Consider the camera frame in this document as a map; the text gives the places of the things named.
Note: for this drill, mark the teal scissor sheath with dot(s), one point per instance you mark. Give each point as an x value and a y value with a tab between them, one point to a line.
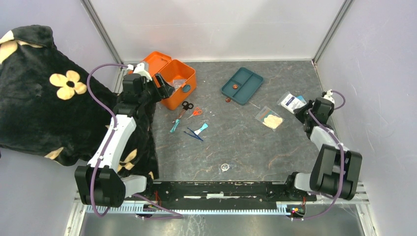
175	125

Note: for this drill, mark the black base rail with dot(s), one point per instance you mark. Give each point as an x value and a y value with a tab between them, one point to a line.
225	195

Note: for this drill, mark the white blue box bag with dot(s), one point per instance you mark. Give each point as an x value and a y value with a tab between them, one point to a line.
290	102

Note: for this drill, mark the black floral blanket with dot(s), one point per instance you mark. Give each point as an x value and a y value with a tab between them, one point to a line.
45	107

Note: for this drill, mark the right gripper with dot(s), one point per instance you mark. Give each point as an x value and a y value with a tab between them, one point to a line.
298	112

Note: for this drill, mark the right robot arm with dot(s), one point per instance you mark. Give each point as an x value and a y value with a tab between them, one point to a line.
337	168

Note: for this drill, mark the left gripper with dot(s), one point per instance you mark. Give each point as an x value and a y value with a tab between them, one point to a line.
162	92

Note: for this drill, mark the orange handled scissors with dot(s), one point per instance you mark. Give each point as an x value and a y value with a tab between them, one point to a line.
197	111

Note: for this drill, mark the small items teal-header bag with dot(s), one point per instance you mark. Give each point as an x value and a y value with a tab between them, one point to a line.
177	83

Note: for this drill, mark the teal white tube packet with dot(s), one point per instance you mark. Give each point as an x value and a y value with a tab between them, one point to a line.
202	128

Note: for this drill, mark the blue plastic tweezers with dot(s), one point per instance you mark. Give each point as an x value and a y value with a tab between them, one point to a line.
192	134

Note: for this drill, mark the teal divided tray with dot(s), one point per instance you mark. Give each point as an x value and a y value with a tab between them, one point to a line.
247	81

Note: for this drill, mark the black handled scissors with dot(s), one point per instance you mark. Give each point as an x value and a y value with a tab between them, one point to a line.
185	107

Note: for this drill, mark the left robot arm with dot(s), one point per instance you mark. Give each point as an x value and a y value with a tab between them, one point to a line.
98	182

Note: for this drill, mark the orange medicine kit box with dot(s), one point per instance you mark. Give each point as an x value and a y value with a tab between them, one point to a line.
176	73

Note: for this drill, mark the blue cotton pad packet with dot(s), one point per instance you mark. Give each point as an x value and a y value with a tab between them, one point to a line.
301	98

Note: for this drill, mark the small round clear packet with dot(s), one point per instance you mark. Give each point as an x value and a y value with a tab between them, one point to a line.
224	168

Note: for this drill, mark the beige bandage clear bag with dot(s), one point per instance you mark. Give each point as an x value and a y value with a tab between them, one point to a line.
269	118

